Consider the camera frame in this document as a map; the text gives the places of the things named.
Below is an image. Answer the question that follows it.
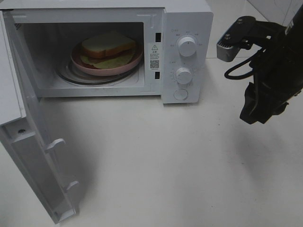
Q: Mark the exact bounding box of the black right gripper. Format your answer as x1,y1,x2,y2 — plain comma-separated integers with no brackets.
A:
240,21,303,124

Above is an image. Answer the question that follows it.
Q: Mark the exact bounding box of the glass microwave turntable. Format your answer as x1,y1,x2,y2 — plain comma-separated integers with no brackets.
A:
55,52,144,86

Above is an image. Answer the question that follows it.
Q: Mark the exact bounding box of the white bread sandwich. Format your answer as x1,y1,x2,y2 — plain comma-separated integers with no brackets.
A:
80,31,137,70

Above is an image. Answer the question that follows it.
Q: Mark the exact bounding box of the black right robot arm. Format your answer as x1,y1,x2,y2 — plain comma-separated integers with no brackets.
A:
240,8,303,124

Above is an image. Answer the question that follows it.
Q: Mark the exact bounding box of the pink round plate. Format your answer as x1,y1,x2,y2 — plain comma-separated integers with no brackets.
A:
71,42,144,76

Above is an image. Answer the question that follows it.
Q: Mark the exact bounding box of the white microwave oven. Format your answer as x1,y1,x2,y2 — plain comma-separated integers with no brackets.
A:
0,0,213,111

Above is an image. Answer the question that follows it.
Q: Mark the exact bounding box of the white round door button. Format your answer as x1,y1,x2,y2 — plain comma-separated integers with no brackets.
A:
174,89,188,101

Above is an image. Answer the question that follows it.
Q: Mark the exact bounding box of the white warning label sticker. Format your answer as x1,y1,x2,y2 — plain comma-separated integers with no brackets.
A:
147,42,163,71

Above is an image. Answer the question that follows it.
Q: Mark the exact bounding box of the white upper power knob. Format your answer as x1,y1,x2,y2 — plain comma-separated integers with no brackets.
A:
177,35,197,57

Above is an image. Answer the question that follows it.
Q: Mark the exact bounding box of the black camera cable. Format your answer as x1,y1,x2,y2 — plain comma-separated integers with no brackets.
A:
224,48,266,112

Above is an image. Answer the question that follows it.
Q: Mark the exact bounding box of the white microwave door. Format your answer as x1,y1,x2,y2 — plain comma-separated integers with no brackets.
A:
0,12,78,224

